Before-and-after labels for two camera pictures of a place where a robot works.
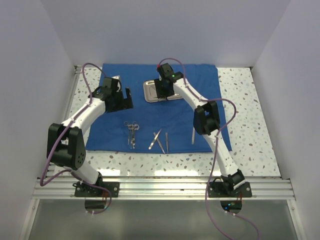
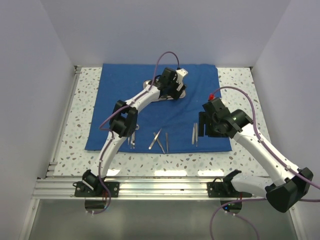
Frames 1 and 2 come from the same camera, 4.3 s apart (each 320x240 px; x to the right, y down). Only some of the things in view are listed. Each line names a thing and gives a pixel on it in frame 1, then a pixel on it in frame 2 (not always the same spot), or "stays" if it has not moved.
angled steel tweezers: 154,140 stays
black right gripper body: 161,89 to 211,129
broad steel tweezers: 193,135 stays
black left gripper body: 119,92 to 172,91
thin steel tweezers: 158,141 stays
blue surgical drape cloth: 166,126 stays
